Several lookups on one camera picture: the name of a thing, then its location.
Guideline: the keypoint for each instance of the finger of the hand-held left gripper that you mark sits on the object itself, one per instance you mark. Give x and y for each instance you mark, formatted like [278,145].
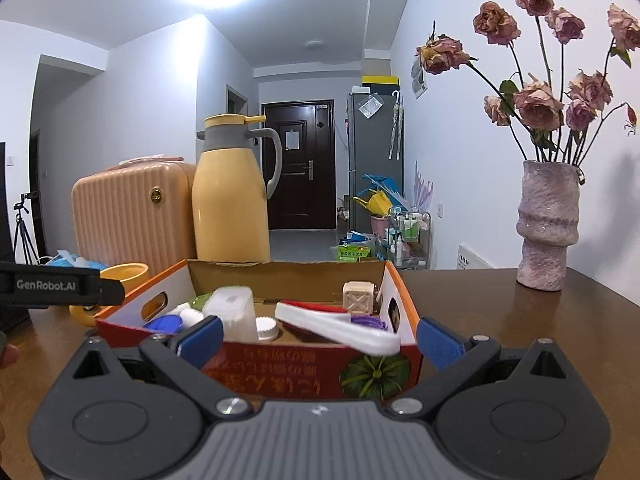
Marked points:
[112,292]

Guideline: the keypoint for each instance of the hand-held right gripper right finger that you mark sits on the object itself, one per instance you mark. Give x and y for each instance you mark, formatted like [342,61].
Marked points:
[437,345]

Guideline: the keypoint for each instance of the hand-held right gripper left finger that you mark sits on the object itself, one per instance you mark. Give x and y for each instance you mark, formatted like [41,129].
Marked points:
[202,340]

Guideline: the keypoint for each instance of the white round cap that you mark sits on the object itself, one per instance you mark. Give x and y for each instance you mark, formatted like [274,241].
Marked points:
[191,319]

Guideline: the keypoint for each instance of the clear cotton swab box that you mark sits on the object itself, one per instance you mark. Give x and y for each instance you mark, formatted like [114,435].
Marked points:
[232,310]

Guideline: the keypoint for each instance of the blue round lid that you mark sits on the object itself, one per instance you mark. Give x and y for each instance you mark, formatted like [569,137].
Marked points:
[162,324]

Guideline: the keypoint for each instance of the purple toothed bottle cap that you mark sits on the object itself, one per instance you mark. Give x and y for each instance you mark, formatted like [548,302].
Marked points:
[365,319]

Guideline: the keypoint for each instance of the white red lint brush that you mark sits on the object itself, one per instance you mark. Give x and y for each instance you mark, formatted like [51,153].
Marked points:
[360,337]

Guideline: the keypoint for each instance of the red printed cardboard box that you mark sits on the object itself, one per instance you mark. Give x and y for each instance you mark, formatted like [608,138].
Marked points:
[280,365]

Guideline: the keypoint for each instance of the beige cube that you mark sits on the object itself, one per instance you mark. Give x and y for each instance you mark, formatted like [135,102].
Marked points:
[359,299]

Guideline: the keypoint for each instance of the person's left hand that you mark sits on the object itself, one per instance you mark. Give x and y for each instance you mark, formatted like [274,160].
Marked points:
[7,356]

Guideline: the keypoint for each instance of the yellow mug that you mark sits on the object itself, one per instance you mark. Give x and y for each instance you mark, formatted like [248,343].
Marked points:
[125,275]

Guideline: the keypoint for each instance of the blue tissue pack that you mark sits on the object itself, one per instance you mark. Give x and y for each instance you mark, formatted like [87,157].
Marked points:
[75,260]

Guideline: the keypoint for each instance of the black tripod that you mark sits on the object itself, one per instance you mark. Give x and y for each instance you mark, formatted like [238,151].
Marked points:
[22,230]

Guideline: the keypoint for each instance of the orange ribbed suitcase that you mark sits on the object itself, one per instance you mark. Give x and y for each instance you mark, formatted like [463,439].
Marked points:
[130,215]

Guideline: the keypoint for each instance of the black paper bag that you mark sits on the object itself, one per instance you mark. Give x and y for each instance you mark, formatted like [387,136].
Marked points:
[4,200]

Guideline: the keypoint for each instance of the green packets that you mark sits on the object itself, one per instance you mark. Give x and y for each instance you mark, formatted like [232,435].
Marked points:
[355,253]

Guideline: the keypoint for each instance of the yellow thermos jug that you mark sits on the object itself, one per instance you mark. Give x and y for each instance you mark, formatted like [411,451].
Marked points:
[230,210]

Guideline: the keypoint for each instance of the pink bucket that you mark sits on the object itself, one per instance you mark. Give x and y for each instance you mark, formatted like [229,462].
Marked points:
[378,225]

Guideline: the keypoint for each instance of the yellow watering can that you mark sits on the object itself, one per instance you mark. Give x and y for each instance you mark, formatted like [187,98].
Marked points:
[377,202]

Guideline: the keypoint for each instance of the pink textured vase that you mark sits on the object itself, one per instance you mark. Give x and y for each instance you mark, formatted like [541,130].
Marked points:
[547,230]

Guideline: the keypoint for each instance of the blue folding rack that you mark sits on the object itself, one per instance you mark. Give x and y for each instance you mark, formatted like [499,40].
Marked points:
[385,185]

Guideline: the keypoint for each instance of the dark brown entrance door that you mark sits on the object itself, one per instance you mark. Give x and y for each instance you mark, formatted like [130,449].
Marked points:
[300,190]

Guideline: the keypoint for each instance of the grey fridge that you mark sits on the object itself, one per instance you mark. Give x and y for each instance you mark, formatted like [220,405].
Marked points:
[372,155]

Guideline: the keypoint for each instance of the paper sheet on door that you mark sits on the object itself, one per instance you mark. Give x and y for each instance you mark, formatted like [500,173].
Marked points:
[292,140]

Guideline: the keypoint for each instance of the hanging folded umbrellas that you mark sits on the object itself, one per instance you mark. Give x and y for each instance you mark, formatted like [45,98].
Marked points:
[396,125]

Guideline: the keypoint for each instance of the clear plastic bag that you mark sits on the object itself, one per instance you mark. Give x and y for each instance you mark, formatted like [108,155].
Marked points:
[370,108]

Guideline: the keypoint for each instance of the bunch of dried roses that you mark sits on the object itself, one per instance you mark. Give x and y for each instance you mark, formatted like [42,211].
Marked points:
[537,105]

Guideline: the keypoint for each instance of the yellow black box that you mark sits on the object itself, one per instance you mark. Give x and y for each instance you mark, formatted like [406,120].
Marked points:
[381,83]

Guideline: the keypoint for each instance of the small round ceiling lamp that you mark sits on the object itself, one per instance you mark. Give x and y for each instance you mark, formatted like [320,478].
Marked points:
[315,44]

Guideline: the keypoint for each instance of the white wall box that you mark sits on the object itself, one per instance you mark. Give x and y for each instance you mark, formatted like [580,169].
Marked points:
[475,258]

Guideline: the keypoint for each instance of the purple wall sticker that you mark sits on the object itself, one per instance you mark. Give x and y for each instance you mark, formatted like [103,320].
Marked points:
[424,187]

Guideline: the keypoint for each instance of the grey side door frame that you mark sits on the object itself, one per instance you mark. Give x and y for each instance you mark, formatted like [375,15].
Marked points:
[237,100]

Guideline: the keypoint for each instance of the wall poster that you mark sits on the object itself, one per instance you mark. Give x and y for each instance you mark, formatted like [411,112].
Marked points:
[419,80]

